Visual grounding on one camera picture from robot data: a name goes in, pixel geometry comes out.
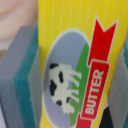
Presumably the pale green gripper left finger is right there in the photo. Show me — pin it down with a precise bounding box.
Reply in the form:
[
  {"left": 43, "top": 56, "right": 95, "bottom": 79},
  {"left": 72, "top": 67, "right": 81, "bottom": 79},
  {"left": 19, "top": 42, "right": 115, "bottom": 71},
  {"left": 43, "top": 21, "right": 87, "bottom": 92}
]
[{"left": 0, "top": 26, "right": 42, "bottom": 128}]

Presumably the grey green gripper right finger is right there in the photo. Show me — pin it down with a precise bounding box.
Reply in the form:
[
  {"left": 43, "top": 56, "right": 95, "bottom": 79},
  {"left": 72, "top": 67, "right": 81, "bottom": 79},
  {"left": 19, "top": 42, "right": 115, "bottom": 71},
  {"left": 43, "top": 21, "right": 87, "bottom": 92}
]
[{"left": 108, "top": 35, "right": 128, "bottom": 128}]

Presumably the yellow snack box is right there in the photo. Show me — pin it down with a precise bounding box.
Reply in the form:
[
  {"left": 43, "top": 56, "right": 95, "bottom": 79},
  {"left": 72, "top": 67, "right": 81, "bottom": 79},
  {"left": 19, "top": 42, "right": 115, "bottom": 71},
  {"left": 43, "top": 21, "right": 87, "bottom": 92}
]
[{"left": 39, "top": 0, "right": 128, "bottom": 128}]

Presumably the round beige plate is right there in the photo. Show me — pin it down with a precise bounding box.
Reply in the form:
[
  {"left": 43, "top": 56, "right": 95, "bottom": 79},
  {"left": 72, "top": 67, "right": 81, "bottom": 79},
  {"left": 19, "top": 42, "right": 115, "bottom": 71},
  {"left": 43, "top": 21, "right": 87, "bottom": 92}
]
[{"left": 0, "top": 0, "right": 38, "bottom": 41}]

